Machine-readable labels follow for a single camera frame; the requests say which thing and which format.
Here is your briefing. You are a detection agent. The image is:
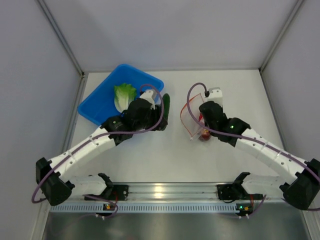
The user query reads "aluminium corner post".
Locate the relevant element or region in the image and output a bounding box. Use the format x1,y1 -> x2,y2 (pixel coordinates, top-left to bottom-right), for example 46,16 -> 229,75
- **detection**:
36,0 -> 86,76
258,0 -> 307,72

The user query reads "fake green lettuce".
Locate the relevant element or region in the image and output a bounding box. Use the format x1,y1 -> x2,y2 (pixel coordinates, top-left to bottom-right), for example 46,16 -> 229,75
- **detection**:
114,83 -> 137,113

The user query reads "clear zip top bag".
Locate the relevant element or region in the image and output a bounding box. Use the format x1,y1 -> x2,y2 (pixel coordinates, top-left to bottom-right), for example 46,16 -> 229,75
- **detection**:
179,92 -> 213,142

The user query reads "blue plastic bin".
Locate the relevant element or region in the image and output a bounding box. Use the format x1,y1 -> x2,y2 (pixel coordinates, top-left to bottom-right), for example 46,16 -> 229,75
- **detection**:
78,64 -> 164,126

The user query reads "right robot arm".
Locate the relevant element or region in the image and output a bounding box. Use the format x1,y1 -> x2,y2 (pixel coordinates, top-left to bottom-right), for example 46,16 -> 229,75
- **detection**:
199,101 -> 320,211

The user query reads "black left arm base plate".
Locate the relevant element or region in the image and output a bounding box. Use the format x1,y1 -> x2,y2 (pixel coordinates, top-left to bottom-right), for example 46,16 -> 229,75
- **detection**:
89,184 -> 129,201

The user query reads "fake green cucumber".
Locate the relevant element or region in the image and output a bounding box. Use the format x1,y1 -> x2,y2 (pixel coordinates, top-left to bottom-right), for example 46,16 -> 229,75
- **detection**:
162,93 -> 171,121

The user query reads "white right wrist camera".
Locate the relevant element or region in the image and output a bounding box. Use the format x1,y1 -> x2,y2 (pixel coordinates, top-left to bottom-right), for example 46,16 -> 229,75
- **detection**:
204,87 -> 223,107

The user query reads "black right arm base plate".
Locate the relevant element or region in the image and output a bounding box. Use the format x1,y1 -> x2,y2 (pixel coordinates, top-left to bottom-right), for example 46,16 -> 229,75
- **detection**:
216,184 -> 251,202

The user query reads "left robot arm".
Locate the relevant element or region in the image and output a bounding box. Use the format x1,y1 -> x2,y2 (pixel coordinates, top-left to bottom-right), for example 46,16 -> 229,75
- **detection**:
35,94 -> 170,206

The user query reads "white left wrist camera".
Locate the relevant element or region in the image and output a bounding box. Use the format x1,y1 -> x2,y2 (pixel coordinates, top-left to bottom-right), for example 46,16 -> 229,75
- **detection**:
139,89 -> 157,110

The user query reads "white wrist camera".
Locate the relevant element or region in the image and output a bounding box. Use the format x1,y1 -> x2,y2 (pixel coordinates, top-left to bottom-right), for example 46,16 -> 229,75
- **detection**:
204,87 -> 223,107
139,89 -> 157,110

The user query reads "aluminium corner post left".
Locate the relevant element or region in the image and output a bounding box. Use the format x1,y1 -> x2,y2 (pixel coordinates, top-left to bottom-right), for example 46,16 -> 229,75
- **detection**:
36,0 -> 86,76

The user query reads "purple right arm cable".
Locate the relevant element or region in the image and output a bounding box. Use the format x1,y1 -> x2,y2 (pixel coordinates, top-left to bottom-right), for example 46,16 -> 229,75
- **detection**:
186,82 -> 320,181

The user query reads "white cable duct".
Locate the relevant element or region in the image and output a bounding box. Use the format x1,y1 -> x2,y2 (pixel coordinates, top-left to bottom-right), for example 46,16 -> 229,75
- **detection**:
50,202 -> 244,214

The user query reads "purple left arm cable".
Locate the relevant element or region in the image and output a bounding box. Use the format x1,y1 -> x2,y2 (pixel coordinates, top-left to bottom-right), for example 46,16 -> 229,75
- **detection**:
31,83 -> 166,203

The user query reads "aluminium rail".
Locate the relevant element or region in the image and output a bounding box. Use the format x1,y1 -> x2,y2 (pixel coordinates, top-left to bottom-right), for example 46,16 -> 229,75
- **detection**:
39,181 -> 308,202

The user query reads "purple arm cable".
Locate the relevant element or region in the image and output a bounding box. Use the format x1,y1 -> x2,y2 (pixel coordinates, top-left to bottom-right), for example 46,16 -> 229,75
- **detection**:
186,82 -> 320,181
31,83 -> 166,203

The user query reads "aluminium corner post right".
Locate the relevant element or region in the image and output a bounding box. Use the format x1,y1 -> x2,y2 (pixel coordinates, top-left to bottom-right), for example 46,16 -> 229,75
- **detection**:
258,0 -> 307,72

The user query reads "fake red bell pepper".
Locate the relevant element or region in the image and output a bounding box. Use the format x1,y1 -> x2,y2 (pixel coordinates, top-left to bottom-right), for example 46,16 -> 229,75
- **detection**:
198,113 -> 207,126

